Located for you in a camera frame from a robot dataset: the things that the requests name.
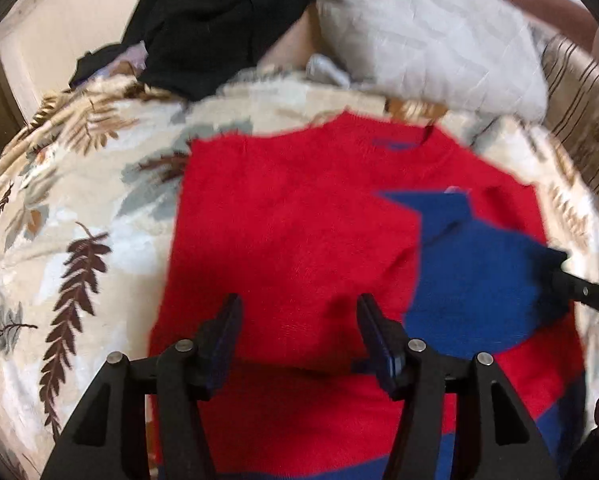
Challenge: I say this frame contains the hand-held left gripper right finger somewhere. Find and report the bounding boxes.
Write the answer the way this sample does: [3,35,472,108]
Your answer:
[354,294,560,480]

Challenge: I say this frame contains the striped beige pillow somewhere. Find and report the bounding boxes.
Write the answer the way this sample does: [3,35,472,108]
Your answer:
[539,35,599,201]

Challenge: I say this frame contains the leaf print blanket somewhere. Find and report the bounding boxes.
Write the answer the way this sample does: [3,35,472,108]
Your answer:
[0,67,599,480]

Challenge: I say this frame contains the grey quilted pillow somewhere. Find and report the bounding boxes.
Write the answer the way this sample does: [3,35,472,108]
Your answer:
[294,0,550,123]

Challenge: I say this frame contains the black garment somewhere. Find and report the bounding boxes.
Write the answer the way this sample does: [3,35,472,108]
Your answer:
[69,0,317,103]

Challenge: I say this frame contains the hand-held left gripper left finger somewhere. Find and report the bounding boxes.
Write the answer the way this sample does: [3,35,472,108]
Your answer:
[39,292,245,480]

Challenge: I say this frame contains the red and blue sweater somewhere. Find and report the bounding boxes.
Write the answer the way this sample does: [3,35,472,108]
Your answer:
[146,112,587,480]

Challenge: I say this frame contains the light blue cloth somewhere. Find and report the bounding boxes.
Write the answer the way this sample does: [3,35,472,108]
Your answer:
[307,54,353,86]

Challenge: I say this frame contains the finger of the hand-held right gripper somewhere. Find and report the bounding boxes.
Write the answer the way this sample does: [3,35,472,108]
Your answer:
[549,255,599,318]

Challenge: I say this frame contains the lilac cloth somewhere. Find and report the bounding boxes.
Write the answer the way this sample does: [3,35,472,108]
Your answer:
[104,42,150,78]

